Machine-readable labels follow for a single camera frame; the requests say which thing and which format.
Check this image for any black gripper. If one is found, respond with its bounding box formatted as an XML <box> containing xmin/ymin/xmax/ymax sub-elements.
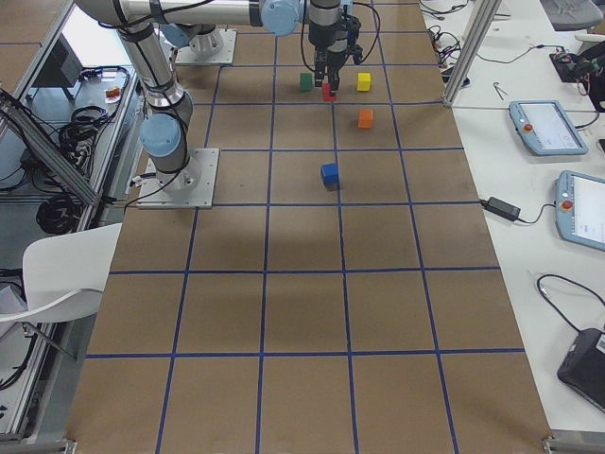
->
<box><xmin>315</xmin><ymin>40</ymin><xmax>348</xmax><ymax>100</ymax></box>

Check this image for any red wooden block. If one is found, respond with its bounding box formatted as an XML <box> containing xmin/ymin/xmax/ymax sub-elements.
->
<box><xmin>322</xmin><ymin>82</ymin><xmax>337</xmax><ymax>102</ymax></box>

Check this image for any green wooden block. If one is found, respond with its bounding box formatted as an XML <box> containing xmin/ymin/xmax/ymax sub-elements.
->
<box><xmin>299</xmin><ymin>72</ymin><xmax>315</xmax><ymax>93</ymax></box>

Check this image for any yellow wooden block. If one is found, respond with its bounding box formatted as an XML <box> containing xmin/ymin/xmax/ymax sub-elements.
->
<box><xmin>356</xmin><ymin>72</ymin><xmax>372</xmax><ymax>93</ymax></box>

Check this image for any orange wooden block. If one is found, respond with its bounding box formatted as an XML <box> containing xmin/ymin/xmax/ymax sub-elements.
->
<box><xmin>357</xmin><ymin>109</ymin><xmax>374</xmax><ymax>130</ymax></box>

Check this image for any blue wooden block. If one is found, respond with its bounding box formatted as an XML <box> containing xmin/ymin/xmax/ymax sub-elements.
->
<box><xmin>320</xmin><ymin>163</ymin><xmax>339</xmax><ymax>190</ymax></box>

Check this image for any black power adapter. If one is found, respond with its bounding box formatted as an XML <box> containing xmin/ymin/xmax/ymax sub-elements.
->
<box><xmin>480</xmin><ymin>197</ymin><xmax>521</xmax><ymax>221</ymax></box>

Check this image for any upper teach pendant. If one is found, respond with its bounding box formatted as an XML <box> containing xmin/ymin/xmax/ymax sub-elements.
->
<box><xmin>509</xmin><ymin>100</ymin><xmax>588</xmax><ymax>156</ymax></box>

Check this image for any teach pendant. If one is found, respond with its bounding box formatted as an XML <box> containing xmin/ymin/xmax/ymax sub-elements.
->
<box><xmin>555</xmin><ymin>170</ymin><xmax>604</xmax><ymax>251</ymax></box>
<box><xmin>509</xmin><ymin>100</ymin><xmax>588</xmax><ymax>156</ymax></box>

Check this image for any lower teach pendant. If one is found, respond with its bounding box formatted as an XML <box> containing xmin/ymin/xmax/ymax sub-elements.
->
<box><xmin>555</xmin><ymin>170</ymin><xmax>604</xmax><ymax>251</ymax></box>

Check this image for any white chair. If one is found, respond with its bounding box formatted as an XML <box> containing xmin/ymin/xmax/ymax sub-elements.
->
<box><xmin>1</xmin><ymin>223</ymin><xmax>122</xmax><ymax>323</ymax></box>

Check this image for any black device on table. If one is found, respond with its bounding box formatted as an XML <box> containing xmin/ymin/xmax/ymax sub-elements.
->
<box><xmin>557</xmin><ymin>328</ymin><xmax>604</xmax><ymax>411</ymax></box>

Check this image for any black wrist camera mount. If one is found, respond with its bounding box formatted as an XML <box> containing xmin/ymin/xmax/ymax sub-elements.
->
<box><xmin>333</xmin><ymin>13</ymin><xmax>363</xmax><ymax>65</ymax></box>

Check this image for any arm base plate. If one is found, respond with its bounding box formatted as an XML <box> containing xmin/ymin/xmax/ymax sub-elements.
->
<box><xmin>135</xmin><ymin>148</ymin><xmax>219</xmax><ymax>209</ymax></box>
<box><xmin>175</xmin><ymin>28</ymin><xmax>237</xmax><ymax>66</ymax></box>

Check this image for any aluminium frame post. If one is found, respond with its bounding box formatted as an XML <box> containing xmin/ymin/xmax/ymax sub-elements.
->
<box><xmin>442</xmin><ymin>0</ymin><xmax>501</xmax><ymax>108</ymax></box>

